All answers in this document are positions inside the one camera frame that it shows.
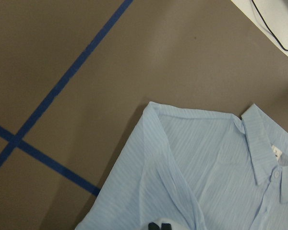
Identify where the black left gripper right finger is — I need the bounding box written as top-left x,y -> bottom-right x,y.
161,223 -> 171,230

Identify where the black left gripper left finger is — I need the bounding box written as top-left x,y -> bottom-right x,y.
148,222 -> 160,230

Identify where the light blue button-up shirt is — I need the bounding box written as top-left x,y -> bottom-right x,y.
77,102 -> 288,230

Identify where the black table cable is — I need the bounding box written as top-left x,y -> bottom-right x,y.
251,0 -> 288,51

